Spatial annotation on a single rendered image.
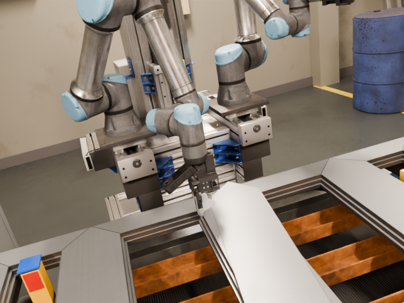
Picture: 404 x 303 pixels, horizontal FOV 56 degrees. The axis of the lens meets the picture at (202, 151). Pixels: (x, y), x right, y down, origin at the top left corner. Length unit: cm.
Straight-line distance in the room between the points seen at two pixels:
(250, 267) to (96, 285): 40
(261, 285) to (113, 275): 40
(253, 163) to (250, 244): 61
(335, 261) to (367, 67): 317
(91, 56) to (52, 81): 327
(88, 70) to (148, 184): 49
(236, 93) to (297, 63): 382
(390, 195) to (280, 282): 49
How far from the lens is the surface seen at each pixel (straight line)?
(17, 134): 468
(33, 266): 120
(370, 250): 134
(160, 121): 113
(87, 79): 132
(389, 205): 124
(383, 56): 419
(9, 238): 176
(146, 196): 152
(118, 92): 147
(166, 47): 122
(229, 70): 159
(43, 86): 454
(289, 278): 98
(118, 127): 150
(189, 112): 105
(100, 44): 124
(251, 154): 161
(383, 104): 432
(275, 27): 141
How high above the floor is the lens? 152
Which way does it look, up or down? 24 degrees down
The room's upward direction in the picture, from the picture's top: 10 degrees counter-clockwise
